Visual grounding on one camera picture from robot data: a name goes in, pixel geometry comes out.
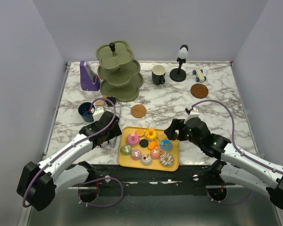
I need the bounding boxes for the metal serving tongs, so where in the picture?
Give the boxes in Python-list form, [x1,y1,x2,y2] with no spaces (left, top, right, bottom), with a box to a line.
[109,101,122,149]

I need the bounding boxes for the yellow frosted donut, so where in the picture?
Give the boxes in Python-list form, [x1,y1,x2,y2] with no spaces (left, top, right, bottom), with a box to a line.
[144,129,158,141]

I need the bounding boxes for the white sprinkled donut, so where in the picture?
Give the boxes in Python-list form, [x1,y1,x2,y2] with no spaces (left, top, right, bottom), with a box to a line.
[159,153,174,167]

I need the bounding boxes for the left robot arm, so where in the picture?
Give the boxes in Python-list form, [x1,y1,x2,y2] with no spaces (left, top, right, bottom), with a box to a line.
[17,111,122,211]

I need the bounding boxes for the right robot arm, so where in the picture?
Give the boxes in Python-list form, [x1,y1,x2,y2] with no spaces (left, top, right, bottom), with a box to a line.
[164,117,283,210]

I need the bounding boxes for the blue frosted donut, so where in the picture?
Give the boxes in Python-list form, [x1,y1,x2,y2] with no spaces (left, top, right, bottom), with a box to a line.
[159,139,173,152]

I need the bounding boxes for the pink frosted donut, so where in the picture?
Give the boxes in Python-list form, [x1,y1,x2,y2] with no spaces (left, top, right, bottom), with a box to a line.
[126,133,140,146]

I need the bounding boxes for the orange fish cookie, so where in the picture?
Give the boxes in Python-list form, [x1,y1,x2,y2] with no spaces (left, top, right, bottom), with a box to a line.
[148,140,158,150]

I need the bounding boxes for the green snowball cake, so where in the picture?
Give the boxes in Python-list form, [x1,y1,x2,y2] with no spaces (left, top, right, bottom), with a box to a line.
[121,145,132,156]

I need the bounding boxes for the round orange biscuit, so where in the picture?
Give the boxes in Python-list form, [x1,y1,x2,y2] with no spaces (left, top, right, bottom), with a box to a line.
[135,129,145,137]

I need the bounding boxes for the pink snowball cake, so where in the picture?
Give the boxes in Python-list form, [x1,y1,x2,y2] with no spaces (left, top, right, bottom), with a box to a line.
[150,147,161,160]

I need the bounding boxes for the black sandwich cookie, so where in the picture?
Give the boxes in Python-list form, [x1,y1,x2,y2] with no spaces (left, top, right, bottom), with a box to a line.
[139,139,149,148]

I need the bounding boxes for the light wooden coaster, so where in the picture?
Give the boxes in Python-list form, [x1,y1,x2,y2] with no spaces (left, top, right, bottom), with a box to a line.
[131,104,147,118]

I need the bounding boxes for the yellow serving tray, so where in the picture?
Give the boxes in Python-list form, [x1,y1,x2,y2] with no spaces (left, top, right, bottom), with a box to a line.
[118,127,179,171]

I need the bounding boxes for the purple snowball cake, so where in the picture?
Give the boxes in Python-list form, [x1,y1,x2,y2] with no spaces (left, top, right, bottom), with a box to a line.
[131,149,142,161]

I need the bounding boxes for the dark wooden coaster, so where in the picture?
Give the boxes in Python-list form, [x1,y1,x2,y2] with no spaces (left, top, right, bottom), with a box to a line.
[191,83,208,99]

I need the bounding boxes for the grey snowball cake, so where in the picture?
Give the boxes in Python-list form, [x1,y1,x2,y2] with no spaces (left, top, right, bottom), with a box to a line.
[141,154,153,166]

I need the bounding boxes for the dark blue mug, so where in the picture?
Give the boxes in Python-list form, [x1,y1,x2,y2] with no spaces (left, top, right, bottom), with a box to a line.
[78,102,94,122]

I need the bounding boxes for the black lamp white bulb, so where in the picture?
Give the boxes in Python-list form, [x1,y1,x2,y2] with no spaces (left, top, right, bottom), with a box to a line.
[169,44,188,82]

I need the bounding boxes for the toy car blue wheels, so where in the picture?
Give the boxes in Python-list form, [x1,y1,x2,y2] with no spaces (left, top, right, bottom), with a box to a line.
[192,68,207,82]

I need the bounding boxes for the purple box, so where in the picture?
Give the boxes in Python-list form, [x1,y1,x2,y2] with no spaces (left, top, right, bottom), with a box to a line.
[80,61,100,91]

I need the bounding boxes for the black cream mug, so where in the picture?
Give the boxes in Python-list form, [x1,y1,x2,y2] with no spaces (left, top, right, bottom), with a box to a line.
[151,65,166,85]

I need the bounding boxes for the green tiered cake stand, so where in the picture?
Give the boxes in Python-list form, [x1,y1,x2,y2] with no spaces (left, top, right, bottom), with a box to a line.
[96,40,143,102]

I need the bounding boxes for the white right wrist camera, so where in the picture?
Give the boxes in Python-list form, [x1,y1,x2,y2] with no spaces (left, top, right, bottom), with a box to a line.
[184,108,200,124]

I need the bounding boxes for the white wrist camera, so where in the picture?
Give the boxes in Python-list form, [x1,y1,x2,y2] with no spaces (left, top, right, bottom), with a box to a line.
[184,108,200,124]
[89,106,105,122]

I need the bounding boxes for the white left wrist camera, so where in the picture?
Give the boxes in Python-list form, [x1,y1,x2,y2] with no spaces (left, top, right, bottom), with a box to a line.
[89,106,105,122]

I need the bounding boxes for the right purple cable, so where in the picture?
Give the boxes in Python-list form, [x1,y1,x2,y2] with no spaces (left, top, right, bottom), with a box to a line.
[191,99,283,204]

